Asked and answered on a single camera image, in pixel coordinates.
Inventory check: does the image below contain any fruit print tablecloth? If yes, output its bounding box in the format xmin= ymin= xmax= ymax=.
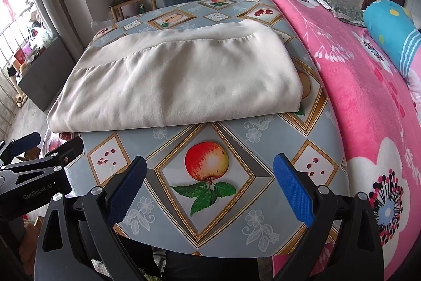
xmin=43 ymin=0 xmax=349 ymax=258

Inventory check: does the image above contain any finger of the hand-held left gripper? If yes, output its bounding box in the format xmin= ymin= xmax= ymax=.
xmin=42 ymin=136 xmax=85 ymax=169
xmin=0 ymin=131 xmax=42 ymax=164

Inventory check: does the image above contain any large cream garment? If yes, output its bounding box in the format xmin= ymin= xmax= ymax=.
xmin=47 ymin=18 xmax=304 ymax=133

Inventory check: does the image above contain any window railing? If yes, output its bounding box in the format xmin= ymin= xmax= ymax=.
xmin=0 ymin=3 xmax=37 ymax=133

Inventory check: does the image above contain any pink floral blanket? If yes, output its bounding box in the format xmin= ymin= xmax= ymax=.
xmin=255 ymin=0 xmax=421 ymax=281

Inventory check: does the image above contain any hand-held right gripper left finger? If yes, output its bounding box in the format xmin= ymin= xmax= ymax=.
xmin=34 ymin=156 xmax=155 ymax=281

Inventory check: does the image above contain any blue polka dot pillow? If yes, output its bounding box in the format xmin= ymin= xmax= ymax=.
xmin=363 ymin=0 xmax=421 ymax=74

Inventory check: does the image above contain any clear plastic bag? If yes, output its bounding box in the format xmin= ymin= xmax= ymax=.
xmin=90 ymin=21 xmax=114 ymax=32

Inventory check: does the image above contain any silver sequin cushion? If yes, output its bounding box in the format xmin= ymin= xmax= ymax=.
xmin=304 ymin=0 xmax=365 ymax=27

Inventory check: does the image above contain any dark grey cabinet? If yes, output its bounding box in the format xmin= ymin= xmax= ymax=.
xmin=20 ymin=36 xmax=76 ymax=112

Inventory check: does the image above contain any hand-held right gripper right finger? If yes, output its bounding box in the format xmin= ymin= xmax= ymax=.
xmin=272 ymin=153 xmax=385 ymax=281

